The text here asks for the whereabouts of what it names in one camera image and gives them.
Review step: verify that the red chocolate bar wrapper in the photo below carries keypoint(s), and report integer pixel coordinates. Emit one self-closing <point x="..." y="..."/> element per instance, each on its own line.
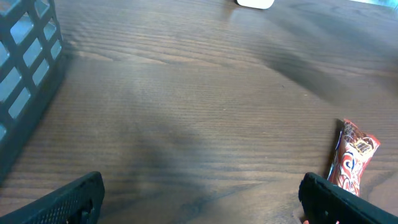
<point x="354" y="151"/>

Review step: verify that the grey plastic lattice basket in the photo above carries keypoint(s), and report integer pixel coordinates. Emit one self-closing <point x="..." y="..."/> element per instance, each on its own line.
<point x="32" y="69"/>

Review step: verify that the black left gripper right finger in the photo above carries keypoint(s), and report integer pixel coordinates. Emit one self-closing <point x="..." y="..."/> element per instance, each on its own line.
<point x="324" y="202"/>

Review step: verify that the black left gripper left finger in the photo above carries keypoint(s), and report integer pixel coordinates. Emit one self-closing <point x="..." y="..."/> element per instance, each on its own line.
<point x="78" y="202"/>

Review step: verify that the white barcode scanner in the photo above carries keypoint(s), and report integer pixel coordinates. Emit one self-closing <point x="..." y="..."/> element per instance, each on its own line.
<point x="256" y="4"/>

